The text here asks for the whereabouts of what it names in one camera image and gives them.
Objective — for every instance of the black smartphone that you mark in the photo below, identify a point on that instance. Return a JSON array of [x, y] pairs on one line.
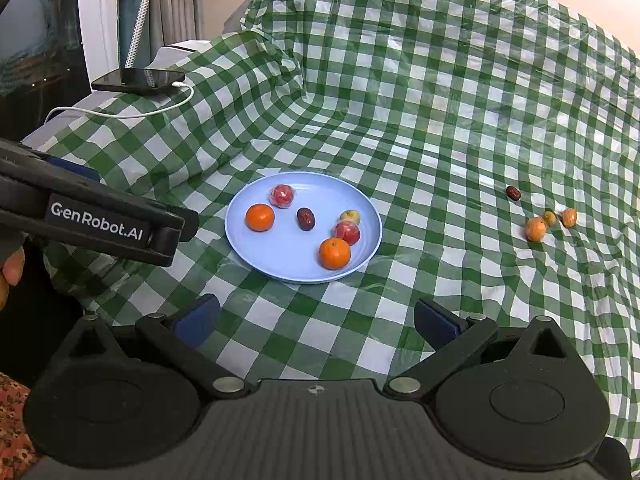
[[135, 80]]

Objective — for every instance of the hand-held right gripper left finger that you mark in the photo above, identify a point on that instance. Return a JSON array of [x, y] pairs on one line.
[[197, 317]]

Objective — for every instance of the small olive green fruit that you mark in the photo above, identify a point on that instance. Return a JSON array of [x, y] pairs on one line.
[[549, 218]]

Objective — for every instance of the person's left hand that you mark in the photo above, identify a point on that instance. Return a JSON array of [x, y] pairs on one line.
[[11, 275]]

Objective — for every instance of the red plastic fruit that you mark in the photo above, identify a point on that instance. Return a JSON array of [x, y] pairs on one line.
[[282, 196], [347, 233]]

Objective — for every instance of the orange floral patterned cloth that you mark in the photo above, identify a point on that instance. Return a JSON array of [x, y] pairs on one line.
[[12, 425]]

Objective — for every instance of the small yellow-green fruit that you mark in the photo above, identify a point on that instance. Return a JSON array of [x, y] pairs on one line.
[[350, 215]]

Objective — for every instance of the pale orange mandarin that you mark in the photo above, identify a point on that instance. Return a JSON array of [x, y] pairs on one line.
[[569, 217], [535, 229]]

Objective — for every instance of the dark red jujube date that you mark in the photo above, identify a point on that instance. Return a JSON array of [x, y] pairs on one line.
[[513, 193], [305, 218]]

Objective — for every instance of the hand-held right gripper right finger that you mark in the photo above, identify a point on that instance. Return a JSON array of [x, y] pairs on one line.
[[435, 322]]

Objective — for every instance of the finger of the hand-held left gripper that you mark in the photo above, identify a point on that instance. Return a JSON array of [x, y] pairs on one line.
[[172, 230], [75, 169]]

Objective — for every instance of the green white checked tablecloth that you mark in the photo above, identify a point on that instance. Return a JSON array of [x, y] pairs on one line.
[[450, 110]]

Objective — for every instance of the light blue plate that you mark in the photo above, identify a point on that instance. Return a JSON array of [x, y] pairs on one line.
[[290, 250]]

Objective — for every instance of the grey curtain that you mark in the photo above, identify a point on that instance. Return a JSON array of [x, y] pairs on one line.
[[185, 0]]

